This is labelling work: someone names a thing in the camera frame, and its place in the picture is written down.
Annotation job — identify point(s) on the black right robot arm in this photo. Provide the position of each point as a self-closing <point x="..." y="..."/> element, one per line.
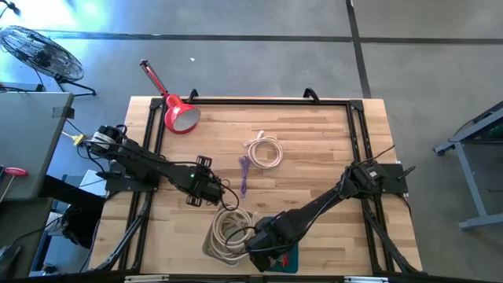
<point x="318" y="206"/>

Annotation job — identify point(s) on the teal plastic tray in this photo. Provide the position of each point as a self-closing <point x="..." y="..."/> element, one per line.
<point x="293" y="264"/>

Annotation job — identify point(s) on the black aluminium table frame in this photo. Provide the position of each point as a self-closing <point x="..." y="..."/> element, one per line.
<point x="275" y="101"/>

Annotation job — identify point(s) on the silver frame bracket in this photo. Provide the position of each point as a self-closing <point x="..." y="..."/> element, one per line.
<point x="367" y="279"/>
<point x="146" y="278"/>

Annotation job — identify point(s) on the grey plastic bin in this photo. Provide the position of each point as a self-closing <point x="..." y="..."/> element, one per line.
<point x="206" y="248"/>

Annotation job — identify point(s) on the yellow plug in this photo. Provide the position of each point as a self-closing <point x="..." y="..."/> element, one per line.
<point x="78" y="138"/>

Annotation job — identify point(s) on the red desk lamp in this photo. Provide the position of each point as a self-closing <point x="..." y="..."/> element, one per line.
<point x="178" y="112"/>

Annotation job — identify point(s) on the grey side table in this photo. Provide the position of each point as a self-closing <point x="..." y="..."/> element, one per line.
<point x="31" y="145"/>

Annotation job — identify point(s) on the black floor fan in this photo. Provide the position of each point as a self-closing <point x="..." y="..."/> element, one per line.
<point x="39" y="53"/>

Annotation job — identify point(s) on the black bag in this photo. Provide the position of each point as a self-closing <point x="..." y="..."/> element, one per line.
<point x="80" y="226"/>

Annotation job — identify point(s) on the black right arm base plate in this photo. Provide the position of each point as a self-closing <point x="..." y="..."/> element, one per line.
<point x="395" y="178"/>

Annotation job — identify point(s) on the grey metal cart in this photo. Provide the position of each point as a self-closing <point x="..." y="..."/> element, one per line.
<point x="469" y="165"/>

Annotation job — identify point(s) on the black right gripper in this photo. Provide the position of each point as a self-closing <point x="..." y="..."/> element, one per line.
<point x="275" y="236"/>

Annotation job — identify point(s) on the black frame clamp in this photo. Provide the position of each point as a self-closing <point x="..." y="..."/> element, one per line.
<point x="192" y="95"/>
<point x="310" y="93"/>

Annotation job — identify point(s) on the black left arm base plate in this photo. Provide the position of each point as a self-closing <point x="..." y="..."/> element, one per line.
<point x="118" y="184"/>

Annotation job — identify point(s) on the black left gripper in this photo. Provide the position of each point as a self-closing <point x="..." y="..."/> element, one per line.
<point x="206" y="188"/>

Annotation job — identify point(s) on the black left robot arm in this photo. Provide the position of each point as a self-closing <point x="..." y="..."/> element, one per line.
<point x="149" y="165"/>

